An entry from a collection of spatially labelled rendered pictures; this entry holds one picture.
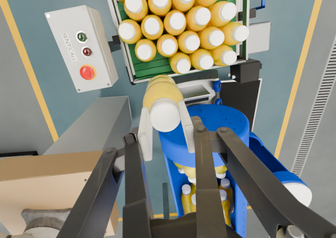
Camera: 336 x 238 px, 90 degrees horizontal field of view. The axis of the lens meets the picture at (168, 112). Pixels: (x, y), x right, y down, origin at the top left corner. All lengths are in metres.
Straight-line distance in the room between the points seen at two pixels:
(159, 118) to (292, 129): 2.22
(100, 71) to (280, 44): 1.68
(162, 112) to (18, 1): 1.76
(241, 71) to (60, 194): 0.77
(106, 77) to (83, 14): 0.15
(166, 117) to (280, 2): 1.75
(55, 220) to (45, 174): 0.19
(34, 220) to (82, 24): 0.69
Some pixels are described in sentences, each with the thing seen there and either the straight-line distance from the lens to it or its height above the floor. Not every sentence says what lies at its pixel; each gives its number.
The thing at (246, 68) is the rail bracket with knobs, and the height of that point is 1.00.
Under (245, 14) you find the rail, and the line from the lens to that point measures 0.66.
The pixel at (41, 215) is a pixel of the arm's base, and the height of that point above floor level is 1.14.
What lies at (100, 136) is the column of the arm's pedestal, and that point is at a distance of 1.05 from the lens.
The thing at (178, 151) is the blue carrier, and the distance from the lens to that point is 0.47.
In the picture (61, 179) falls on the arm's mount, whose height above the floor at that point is 1.12.
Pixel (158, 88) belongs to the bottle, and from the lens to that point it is 0.24.
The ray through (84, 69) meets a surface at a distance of 0.50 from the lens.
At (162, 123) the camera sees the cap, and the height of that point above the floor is 1.38.
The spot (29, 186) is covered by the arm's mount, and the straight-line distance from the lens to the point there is 0.78.
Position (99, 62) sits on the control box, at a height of 1.10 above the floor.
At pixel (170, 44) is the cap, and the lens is 0.49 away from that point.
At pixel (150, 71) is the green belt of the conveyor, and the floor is 0.90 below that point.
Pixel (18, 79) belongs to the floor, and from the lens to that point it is 2.03.
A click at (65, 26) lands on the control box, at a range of 0.52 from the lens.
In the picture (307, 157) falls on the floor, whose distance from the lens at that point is 2.79.
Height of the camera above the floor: 1.57
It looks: 66 degrees down
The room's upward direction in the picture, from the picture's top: 171 degrees clockwise
